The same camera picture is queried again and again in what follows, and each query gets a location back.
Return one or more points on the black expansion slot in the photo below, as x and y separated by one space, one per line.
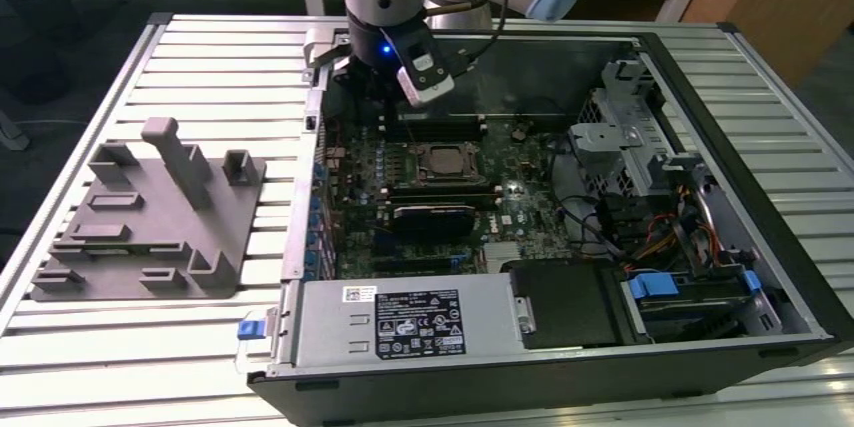
410 264

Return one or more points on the green RAM stick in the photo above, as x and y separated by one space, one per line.
133 248

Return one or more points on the hard disk in blue carrier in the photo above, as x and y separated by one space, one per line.
654 287

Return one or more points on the grey power supply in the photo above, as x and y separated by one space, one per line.
320 327

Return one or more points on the RAM slot with white clips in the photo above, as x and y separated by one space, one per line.
440 118
443 194
440 130
443 204

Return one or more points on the grey metal stand foot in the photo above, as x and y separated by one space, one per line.
12 134

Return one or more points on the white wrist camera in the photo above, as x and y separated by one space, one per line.
427 89

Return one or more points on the green motherboard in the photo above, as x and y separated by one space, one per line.
540 207

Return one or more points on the blue case latch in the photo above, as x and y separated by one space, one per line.
252 329

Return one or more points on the round coin battery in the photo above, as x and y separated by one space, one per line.
518 136

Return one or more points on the black plastic drive cover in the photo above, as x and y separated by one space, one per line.
567 302

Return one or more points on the grey parts rack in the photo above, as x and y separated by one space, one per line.
227 207

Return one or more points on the silver CPU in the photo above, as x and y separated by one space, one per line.
450 159

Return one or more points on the black PC case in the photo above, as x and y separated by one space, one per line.
467 392

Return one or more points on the black expansion card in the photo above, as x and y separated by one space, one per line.
434 224

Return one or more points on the silver chipset heat sink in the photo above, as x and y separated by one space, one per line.
503 253

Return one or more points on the thin metal locking lever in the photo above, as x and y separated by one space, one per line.
414 134

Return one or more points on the CPU socket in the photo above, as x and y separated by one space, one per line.
422 178

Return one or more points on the metal disk bay cage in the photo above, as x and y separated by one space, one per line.
600 139

